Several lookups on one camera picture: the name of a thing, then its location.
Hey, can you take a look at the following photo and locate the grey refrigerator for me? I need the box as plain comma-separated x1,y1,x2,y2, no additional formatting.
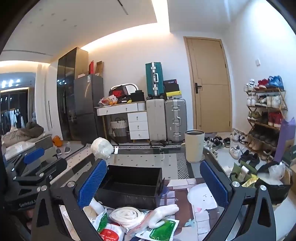
73,74,104,144

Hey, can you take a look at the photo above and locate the rack of hanging clothes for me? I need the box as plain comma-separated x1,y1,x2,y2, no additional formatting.
0,108,26,135

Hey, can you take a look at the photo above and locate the teal suitcase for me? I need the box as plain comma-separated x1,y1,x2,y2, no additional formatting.
145,62,165,98

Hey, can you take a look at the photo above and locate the beige suitcase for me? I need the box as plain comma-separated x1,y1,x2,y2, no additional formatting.
146,99,167,142

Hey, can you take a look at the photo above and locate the white cotton wad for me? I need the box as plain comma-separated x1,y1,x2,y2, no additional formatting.
83,199,107,219

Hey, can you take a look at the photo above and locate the bag of fruit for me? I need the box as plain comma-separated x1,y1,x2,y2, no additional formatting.
100,97,118,106

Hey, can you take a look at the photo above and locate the red and white packet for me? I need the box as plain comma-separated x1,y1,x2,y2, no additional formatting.
98,222,126,241

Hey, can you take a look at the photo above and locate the black bin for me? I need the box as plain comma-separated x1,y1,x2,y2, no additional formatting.
255,162,290,205

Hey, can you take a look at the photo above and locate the white plush doll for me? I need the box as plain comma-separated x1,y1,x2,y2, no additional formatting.
148,204,179,229

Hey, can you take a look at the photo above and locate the white chair frame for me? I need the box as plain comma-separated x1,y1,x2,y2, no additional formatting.
122,83,139,92

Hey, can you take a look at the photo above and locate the wooden shoe rack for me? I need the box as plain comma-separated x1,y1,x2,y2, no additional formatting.
244,75,288,163

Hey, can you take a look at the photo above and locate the purple rolled mat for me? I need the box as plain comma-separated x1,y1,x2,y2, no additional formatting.
274,118,296,163

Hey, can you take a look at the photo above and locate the woven basket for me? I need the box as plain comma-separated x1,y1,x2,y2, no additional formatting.
110,118,130,143

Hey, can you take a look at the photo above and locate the black storage box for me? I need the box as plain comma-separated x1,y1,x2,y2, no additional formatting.
94,164,165,210

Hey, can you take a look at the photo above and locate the brown cardboard box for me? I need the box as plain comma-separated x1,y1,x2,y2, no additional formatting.
95,61,104,77

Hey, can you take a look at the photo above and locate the white desk with drawers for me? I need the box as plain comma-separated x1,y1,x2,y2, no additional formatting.
96,101,149,143

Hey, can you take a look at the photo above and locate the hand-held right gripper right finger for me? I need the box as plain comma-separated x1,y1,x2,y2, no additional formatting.
199,160,277,241

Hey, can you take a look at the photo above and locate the white crumpled plastic bag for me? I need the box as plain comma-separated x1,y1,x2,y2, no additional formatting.
91,137,115,160

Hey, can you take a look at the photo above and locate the dark tall cabinet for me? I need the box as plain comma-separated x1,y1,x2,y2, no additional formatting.
57,47,89,141

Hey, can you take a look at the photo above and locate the wooden door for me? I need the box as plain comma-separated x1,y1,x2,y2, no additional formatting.
184,36,232,133

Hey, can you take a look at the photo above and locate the red and black bag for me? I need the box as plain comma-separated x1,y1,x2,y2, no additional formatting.
109,85,127,98

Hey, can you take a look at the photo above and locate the bagged white strap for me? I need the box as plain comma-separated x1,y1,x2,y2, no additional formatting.
109,207,153,234

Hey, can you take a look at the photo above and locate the printed cartoon table mat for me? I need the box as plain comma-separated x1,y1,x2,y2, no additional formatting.
59,178,234,241

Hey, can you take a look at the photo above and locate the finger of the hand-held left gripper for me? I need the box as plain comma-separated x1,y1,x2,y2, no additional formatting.
6,147,45,176
13,158,68,186

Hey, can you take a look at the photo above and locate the black and yellow box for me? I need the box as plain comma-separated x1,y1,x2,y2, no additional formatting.
165,85,182,100

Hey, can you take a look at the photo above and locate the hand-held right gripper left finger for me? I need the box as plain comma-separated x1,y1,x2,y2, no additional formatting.
31,159,108,241

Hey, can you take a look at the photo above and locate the silver suitcase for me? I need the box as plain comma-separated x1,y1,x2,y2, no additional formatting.
165,98,187,143

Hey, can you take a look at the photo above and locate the green paper bag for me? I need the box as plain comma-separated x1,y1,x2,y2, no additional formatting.
230,162,258,186

